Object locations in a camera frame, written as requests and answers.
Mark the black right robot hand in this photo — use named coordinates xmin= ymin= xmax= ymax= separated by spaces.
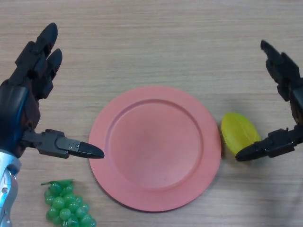
xmin=235 ymin=39 xmax=303 ymax=163

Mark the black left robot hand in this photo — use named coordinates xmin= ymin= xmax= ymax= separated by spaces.
xmin=0 ymin=22 xmax=105 ymax=160

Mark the yellow starfruit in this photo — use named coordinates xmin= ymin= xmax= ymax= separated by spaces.
xmin=220 ymin=112 xmax=262 ymax=156

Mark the pink round plate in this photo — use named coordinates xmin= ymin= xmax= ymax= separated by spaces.
xmin=89 ymin=85 xmax=223 ymax=213

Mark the green grape bunch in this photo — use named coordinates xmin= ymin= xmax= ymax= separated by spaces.
xmin=40 ymin=178 xmax=97 ymax=227

